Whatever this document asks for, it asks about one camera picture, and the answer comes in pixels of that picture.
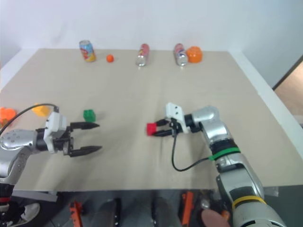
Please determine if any orange plastic cup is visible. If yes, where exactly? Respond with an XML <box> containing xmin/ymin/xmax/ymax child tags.
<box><xmin>186</xmin><ymin>45</ymin><xmax>204</xmax><ymax>64</ymax></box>

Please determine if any red cube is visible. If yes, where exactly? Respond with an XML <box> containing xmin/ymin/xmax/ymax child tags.
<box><xmin>146</xmin><ymin>122</ymin><xmax>158</xmax><ymax>137</ymax></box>

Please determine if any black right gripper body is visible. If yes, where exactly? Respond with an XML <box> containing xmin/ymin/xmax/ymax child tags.
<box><xmin>168</xmin><ymin>117</ymin><xmax>181</xmax><ymax>138</ymax></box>

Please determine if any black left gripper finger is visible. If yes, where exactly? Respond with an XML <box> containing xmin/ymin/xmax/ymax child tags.
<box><xmin>70</xmin><ymin>122</ymin><xmax>101</xmax><ymax>131</ymax></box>
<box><xmin>70</xmin><ymin>146</ymin><xmax>103</xmax><ymax>158</ymax></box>

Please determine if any white shoe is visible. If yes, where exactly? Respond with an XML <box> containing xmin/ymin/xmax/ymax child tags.
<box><xmin>13</xmin><ymin>202</ymin><xmax>41</xmax><ymax>226</ymax></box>

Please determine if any green cube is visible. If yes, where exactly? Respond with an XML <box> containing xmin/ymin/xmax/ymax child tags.
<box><xmin>83</xmin><ymin>109</ymin><xmax>96</xmax><ymax>122</ymax></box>

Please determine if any upright colourful drink can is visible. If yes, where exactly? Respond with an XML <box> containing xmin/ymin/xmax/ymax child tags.
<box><xmin>79</xmin><ymin>40</ymin><xmax>97</xmax><ymax>63</ymax></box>

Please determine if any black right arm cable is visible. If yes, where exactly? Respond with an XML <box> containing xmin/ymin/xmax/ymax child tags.
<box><xmin>171</xmin><ymin>135</ymin><xmax>214</xmax><ymax>172</ymax></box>

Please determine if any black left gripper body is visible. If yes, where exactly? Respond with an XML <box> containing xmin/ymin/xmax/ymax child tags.
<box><xmin>53</xmin><ymin>125</ymin><xmax>75</xmax><ymax>157</ymax></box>

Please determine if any orange tool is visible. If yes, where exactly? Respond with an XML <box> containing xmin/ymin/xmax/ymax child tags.
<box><xmin>180</xmin><ymin>191</ymin><xmax>194</xmax><ymax>226</ymax></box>
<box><xmin>68</xmin><ymin>200</ymin><xmax>84</xmax><ymax>227</ymax></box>

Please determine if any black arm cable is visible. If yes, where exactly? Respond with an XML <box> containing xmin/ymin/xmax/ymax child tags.
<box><xmin>0</xmin><ymin>103</ymin><xmax>60</xmax><ymax>136</ymax></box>
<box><xmin>171</xmin><ymin>135</ymin><xmax>214</xmax><ymax>172</ymax></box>

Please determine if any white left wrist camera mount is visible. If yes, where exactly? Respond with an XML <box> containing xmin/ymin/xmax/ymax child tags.
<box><xmin>44</xmin><ymin>111</ymin><xmax>71</xmax><ymax>154</ymax></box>

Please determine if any brown round disc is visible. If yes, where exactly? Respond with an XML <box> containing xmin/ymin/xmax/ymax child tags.
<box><xmin>200</xmin><ymin>210</ymin><xmax>229</xmax><ymax>227</ymax></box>

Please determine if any yellow cube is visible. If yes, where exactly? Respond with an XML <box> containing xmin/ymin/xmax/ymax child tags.
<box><xmin>31</xmin><ymin>103</ymin><xmax>51</xmax><ymax>117</ymax></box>

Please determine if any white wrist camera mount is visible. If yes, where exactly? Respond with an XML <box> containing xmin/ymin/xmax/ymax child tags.
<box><xmin>165</xmin><ymin>102</ymin><xmax>190</xmax><ymax>134</ymax></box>
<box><xmin>44</xmin><ymin>111</ymin><xmax>71</xmax><ymax>154</ymax></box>

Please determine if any silver pink lying can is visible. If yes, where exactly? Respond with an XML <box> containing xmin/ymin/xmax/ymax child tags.
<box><xmin>173</xmin><ymin>43</ymin><xmax>189</xmax><ymax>67</ymax></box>

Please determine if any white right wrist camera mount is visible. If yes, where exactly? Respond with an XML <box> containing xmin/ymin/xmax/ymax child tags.
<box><xmin>165</xmin><ymin>102</ymin><xmax>190</xmax><ymax>134</ymax></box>

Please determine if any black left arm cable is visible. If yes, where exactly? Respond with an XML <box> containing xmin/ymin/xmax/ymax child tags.
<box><xmin>0</xmin><ymin>103</ymin><xmax>60</xmax><ymax>136</ymax></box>

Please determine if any lying red drink can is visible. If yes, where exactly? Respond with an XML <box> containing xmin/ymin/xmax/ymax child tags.
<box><xmin>135</xmin><ymin>43</ymin><xmax>151</xmax><ymax>67</ymax></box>

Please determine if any orange toy block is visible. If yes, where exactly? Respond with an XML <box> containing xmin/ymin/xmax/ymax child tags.
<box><xmin>0</xmin><ymin>106</ymin><xmax>17</xmax><ymax>126</ymax></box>

